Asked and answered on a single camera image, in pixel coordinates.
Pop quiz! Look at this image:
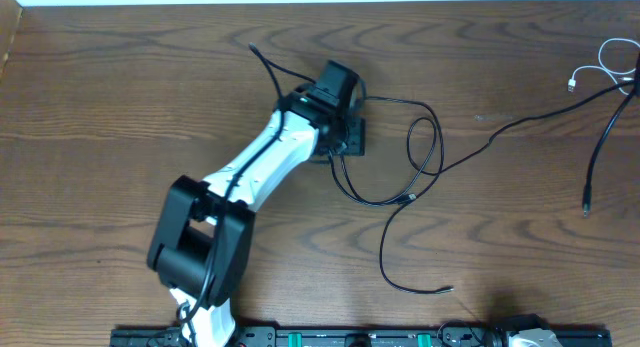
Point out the black thick cable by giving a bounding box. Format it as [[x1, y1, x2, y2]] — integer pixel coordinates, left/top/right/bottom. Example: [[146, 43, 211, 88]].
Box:
[[359, 51, 640, 295]]

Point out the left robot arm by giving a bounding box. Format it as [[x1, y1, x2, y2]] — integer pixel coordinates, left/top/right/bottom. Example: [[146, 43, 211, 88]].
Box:
[[147, 61, 365, 346]]

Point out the black thin cable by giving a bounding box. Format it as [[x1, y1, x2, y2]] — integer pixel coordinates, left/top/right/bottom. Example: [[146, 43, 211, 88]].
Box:
[[327, 117, 439, 207]]

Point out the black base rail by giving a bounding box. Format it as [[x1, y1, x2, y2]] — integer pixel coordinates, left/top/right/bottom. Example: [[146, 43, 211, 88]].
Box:
[[108, 314, 614, 347]]

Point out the white cable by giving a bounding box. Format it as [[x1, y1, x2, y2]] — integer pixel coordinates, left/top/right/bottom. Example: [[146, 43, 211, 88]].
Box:
[[567, 37, 640, 96]]

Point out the left camera cable black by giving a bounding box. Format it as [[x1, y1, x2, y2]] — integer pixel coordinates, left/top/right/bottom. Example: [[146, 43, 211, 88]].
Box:
[[174, 42, 316, 347]]

